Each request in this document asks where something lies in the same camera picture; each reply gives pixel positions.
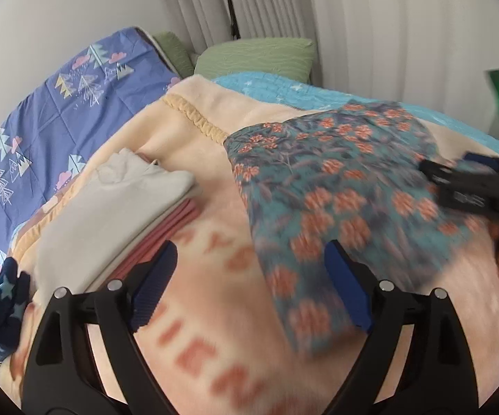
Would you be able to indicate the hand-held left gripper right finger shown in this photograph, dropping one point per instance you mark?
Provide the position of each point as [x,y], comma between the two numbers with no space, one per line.
[349,289]

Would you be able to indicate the folded grey garment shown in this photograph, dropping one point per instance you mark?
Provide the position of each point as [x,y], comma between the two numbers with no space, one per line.
[102,216]

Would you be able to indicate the navy star-print garment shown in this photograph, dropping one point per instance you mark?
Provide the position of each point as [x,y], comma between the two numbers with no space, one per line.
[3,307]

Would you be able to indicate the teal floral garment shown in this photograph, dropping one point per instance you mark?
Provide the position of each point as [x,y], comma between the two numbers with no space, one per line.
[340,181]

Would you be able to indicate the green pillow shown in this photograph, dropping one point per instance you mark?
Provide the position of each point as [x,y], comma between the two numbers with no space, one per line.
[174,52]
[254,58]

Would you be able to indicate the light blue bedsheet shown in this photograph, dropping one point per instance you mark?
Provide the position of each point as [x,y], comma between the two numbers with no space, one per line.
[275,88]

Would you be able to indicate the white curtain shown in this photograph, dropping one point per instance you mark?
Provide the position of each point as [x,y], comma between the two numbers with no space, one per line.
[362,21]

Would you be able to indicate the cream fleece blanket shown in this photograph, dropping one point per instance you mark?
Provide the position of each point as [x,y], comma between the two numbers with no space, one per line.
[232,333]

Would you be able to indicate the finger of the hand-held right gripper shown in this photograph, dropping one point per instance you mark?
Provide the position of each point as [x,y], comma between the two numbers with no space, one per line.
[485,161]
[461,192]

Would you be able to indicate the blue tree-print quilt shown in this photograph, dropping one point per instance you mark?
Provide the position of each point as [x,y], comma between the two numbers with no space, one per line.
[38,116]

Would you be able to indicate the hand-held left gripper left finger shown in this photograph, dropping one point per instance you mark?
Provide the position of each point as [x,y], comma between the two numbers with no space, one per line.
[154,285]

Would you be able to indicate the folded pink garment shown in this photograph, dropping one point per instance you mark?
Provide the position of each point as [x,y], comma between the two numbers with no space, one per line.
[163,229]

